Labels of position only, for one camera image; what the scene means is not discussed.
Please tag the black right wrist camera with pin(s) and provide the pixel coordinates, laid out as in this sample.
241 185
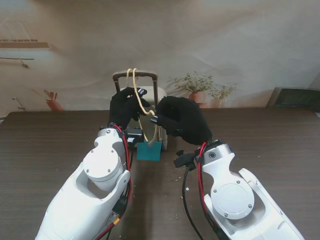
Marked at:
183 160

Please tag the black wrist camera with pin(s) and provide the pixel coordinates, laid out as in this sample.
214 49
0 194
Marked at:
183 160
133 136

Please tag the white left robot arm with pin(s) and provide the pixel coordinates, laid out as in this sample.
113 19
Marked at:
82 205

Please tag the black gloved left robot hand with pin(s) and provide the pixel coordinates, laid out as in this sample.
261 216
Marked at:
122 107

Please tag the printed backdrop cloth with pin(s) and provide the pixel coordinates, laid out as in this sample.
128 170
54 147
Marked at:
225 37

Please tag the teal luggage tag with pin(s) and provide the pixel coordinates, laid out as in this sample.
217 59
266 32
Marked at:
148 151

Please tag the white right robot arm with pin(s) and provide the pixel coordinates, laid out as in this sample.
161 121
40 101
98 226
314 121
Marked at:
232 197

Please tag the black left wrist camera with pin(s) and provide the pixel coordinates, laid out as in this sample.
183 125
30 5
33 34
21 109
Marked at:
133 136

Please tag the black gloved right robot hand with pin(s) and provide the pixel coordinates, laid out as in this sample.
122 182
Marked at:
185 120

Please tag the small beige suitcase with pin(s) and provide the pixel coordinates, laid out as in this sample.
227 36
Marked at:
149 96

